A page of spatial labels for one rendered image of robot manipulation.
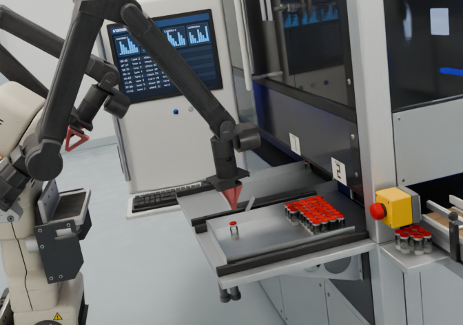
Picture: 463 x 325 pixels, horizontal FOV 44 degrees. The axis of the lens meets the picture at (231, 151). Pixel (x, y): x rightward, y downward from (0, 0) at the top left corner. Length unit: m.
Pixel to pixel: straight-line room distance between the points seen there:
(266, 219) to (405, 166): 0.45
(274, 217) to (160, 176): 0.76
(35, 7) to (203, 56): 4.67
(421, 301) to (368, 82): 0.61
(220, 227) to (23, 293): 0.56
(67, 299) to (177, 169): 0.86
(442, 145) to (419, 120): 0.10
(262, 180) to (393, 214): 0.76
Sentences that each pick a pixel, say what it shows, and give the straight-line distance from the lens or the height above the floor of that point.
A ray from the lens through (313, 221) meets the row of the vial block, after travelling 1.51.
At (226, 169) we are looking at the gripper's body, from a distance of 1.47.
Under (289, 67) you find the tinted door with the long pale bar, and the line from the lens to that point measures 1.83.
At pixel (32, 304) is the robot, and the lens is 1.62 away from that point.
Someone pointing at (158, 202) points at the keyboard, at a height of 0.83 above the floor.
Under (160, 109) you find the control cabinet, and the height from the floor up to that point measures 1.13.
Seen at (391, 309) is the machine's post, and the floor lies 0.69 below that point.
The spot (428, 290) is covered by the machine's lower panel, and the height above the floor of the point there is 0.71.
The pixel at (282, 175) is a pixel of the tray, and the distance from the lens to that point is 2.02.
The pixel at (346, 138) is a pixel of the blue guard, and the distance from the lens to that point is 1.48.
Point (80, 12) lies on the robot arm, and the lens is 1.22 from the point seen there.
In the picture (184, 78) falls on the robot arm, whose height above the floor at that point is 1.35.
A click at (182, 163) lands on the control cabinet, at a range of 2.30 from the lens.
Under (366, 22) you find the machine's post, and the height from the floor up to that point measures 1.42.
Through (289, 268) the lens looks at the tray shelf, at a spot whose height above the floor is 0.87.
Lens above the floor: 1.53
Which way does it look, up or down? 16 degrees down
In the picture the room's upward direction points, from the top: 9 degrees counter-clockwise
